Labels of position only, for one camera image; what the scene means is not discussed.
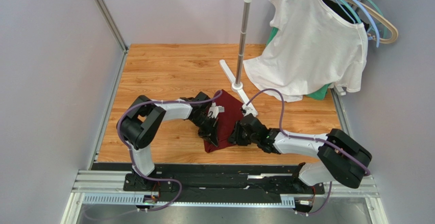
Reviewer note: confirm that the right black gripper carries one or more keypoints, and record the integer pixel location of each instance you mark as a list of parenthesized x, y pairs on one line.
[(239, 132)]

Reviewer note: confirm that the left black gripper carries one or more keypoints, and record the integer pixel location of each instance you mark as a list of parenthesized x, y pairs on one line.
[(211, 132)]

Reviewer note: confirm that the dark red cloth napkin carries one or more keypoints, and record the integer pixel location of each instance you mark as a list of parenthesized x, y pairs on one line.
[(225, 121)]

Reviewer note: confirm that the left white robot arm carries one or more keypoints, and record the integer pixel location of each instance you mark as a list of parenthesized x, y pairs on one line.
[(138, 127)]

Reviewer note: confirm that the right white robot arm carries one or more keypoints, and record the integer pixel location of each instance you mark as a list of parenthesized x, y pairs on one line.
[(341, 158)]

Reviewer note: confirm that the green garment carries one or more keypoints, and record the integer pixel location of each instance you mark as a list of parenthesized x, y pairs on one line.
[(319, 94)]

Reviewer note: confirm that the white t-shirt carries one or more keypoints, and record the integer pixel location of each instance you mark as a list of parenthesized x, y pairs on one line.
[(313, 48)]

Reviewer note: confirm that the white clothes rack stand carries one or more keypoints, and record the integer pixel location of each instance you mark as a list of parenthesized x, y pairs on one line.
[(235, 78)]

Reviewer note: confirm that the black garment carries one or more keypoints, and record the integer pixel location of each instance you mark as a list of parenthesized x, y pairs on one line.
[(341, 10)]

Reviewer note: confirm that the teal plastic hanger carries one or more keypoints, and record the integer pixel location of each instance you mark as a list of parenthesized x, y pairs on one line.
[(343, 3)]

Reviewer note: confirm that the wooden hanger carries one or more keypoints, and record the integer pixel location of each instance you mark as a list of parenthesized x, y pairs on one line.
[(384, 26)]

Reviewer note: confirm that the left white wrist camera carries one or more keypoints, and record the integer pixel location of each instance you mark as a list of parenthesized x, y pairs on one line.
[(215, 110)]

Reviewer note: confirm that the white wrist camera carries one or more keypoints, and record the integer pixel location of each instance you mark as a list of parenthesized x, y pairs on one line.
[(215, 110), (247, 109)]

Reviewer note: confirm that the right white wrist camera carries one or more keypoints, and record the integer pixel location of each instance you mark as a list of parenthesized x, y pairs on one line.
[(247, 109)]

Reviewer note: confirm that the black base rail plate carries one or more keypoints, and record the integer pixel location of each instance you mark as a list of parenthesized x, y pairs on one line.
[(215, 183)]

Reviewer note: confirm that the aluminium frame rail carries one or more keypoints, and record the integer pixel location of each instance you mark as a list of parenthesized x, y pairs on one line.
[(112, 25)]

